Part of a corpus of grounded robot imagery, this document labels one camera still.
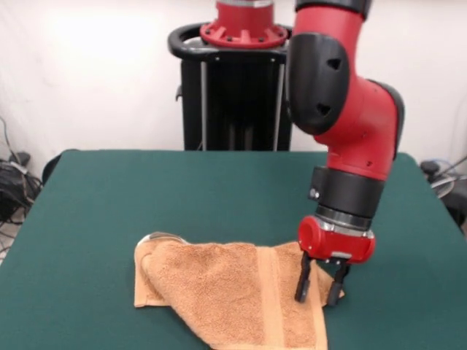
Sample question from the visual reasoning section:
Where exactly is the grey wheeled stand base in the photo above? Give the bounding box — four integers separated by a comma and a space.
419, 157, 467, 234

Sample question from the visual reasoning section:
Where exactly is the dark green table cloth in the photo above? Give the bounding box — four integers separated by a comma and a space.
0, 148, 467, 350

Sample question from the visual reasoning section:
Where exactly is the tan terry towel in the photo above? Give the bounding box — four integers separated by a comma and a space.
134, 231, 346, 350

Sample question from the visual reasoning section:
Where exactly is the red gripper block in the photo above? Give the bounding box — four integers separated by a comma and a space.
294, 215, 377, 308

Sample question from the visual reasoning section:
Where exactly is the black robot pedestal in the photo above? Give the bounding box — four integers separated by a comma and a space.
167, 23, 293, 152

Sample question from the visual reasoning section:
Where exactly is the black cable tangle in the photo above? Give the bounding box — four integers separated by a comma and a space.
0, 116, 45, 224

